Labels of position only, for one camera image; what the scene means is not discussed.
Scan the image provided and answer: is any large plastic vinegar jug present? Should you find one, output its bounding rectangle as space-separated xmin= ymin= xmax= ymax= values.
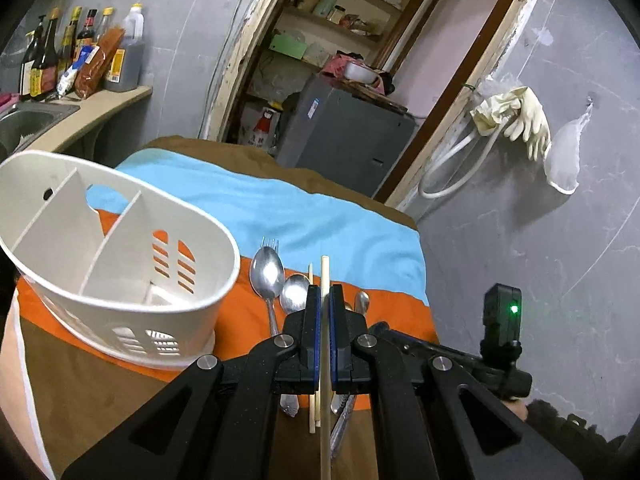
xmin=104 ymin=4 xmax=147 ymax=93

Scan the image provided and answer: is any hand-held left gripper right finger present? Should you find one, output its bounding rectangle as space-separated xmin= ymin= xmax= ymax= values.
xmin=327 ymin=283 xmax=586 ymax=480

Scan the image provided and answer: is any yellow capped oil bottle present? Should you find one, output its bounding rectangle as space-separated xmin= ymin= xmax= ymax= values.
xmin=56 ymin=6 xmax=83 ymax=86

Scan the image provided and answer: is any white plastic utensil holder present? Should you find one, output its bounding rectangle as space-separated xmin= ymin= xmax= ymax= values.
xmin=0 ymin=150 xmax=242 ymax=372

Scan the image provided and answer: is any person's right forearm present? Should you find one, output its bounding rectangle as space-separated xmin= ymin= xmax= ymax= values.
xmin=524 ymin=399 xmax=630 ymax=480

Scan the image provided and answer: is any beige kitchen counter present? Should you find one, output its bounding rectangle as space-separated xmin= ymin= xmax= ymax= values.
xmin=0 ymin=85 xmax=153 ymax=161

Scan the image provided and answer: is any green box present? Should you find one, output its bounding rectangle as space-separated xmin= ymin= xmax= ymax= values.
xmin=270 ymin=32 xmax=309 ymax=60

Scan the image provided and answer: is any blue white packet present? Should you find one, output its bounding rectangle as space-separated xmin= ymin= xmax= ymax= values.
xmin=56 ymin=45 xmax=97 ymax=97

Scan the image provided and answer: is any person's right hand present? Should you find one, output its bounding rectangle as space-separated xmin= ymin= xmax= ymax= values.
xmin=501 ymin=396 xmax=530 ymax=421

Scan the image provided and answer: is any red capped sauce bottle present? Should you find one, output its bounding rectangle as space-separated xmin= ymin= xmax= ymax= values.
xmin=75 ymin=9 xmax=99 ymax=56

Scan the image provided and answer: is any crumpled cream rubber glove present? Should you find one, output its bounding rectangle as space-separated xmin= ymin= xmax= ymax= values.
xmin=470 ymin=91 xmax=523 ymax=137

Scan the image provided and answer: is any brown wooden door frame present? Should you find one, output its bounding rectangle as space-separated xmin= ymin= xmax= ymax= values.
xmin=372 ymin=0 xmax=538 ymax=211

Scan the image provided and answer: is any stainless steel utensil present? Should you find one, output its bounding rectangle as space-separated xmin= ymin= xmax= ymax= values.
xmin=329 ymin=290 xmax=371 ymax=462

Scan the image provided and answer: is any large stainless steel spoon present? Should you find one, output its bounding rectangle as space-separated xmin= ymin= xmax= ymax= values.
xmin=249 ymin=246 xmax=301 ymax=418

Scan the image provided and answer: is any dark soy sauce bottle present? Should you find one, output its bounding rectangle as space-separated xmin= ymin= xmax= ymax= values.
xmin=31 ymin=7 xmax=62 ymax=98
xmin=19 ymin=27 xmax=45 ymax=102

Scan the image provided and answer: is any white painted door frame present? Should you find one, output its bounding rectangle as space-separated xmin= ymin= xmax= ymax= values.
xmin=200 ymin=0 xmax=321 ymax=143

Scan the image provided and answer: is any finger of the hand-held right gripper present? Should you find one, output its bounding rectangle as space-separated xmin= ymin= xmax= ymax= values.
xmin=369 ymin=321 xmax=483 ymax=377

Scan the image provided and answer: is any wooden shelf unit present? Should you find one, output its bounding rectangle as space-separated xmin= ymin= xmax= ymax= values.
xmin=235 ymin=0 xmax=436 ymax=111

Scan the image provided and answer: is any stainless steel sink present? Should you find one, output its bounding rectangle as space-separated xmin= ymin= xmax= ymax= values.
xmin=0 ymin=100 xmax=82 ymax=161

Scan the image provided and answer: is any clear glass bottle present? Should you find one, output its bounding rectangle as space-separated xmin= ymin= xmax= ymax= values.
xmin=95 ymin=7 xmax=116 ymax=43

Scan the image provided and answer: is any white plastic bag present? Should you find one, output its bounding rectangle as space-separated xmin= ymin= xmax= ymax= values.
xmin=542 ymin=105 xmax=593 ymax=196

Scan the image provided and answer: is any red white bag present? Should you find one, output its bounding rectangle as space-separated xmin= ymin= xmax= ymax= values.
xmin=239 ymin=105 xmax=282 ymax=148

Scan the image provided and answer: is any small stainless steel spoon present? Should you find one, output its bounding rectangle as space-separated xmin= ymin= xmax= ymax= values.
xmin=279 ymin=273 xmax=312 ymax=317

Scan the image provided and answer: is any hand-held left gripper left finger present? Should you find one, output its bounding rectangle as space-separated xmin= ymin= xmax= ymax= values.
xmin=60 ymin=284 xmax=323 ymax=480

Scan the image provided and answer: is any grey metal cabinet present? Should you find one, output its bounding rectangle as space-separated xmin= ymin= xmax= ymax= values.
xmin=275 ymin=74 xmax=418 ymax=200

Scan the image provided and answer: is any white hose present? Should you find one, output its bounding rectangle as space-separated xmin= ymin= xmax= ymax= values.
xmin=417 ymin=117 xmax=501 ymax=200

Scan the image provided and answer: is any red brown spice packet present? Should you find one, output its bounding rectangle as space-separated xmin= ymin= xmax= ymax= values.
xmin=74 ymin=26 xmax=127 ymax=101

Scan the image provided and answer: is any pink cloth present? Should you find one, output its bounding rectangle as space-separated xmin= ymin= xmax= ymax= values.
xmin=320 ymin=54 xmax=361 ymax=78

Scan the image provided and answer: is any blue orange striped cloth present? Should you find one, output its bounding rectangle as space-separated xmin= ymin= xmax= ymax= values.
xmin=0 ymin=149 xmax=433 ymax=480

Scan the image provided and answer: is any wooden chopstick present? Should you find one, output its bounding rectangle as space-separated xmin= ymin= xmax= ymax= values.
xmin=319 ymin=255 xmax=333 ymax=480
xmin=307 ymin=262 xmax=319 ymax=434

